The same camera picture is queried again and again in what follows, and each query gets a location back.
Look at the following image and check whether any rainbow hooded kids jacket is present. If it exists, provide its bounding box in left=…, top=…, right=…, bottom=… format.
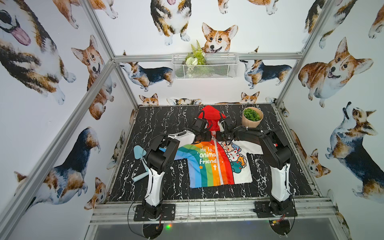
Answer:
left=175, top=106, right=263, bottom=189

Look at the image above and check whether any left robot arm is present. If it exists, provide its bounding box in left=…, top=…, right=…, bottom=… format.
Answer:
left=143, top=118, right=213, bottom=209

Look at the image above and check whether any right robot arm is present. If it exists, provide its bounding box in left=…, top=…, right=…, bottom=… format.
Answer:
left=218, top=118, right=293, bottom=205

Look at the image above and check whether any beige pot with green plant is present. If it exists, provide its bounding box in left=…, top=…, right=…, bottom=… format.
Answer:
left=242, top=107, right=264, bottom=128

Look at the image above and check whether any artificial fern with white flower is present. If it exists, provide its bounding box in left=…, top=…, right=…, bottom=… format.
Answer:
left=185, top=41, right=207, bottom=71

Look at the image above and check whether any white wire wall basket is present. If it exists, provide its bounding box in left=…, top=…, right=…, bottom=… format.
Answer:
left=172, top=53, right=240, bottom=80

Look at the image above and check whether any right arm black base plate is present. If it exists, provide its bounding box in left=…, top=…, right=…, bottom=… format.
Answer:
left=253, top=200, right=298, bottom=218

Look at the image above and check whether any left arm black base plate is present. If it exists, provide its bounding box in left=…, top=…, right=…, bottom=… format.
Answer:
left=134, top=204, right=176, bottom=222

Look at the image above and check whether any aluminium front rail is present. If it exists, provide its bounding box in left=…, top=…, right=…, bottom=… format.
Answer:
left=90, top=198, right=337, bottom=225

